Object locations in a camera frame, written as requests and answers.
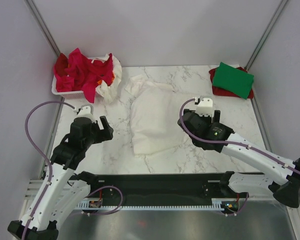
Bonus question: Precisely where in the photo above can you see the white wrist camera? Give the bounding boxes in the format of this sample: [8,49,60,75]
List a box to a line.
[194,96,214,117]
[73,104,94,119]

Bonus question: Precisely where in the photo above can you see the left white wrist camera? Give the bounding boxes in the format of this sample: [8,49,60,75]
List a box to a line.
[73,104,94,119]

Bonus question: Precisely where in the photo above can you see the dark red crumpled t-shirt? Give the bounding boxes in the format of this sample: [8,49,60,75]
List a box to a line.
[53,53,68,77]

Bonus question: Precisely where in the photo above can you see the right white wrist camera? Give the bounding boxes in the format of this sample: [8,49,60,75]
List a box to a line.
[194,96,214,117]

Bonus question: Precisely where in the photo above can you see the green folded t-shirt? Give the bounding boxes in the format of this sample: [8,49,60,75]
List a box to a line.
[212,62,254,100]

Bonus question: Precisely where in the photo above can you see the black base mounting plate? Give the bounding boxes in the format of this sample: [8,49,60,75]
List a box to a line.
[77,171,247,206]

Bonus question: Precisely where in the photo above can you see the white plastic laundry basket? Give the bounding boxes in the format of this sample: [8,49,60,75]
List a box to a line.
[51,55,108,100]

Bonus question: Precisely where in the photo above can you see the white slotted cable duct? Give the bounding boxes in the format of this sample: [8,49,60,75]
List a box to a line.
[74,199,238,211]

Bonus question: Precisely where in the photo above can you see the magenta crumpled t-shirt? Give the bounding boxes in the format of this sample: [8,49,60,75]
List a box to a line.
[56,48,113,104]

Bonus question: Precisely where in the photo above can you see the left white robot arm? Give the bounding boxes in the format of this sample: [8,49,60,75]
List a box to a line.
[7,116,114,240]

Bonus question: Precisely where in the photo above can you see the white crumpled t-shirt in basket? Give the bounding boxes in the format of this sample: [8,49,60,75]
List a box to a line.
[95,55,123,104]

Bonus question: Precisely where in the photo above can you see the dark red folded t-shirt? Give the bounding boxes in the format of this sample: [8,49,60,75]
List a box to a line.
[208,67,255,99]

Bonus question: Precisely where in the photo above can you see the white Coca-Cola t-shirt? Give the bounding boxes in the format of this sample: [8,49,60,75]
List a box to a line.
[125,75,194,155]

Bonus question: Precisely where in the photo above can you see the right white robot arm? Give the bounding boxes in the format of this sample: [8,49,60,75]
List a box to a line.
[177,108,300,209]

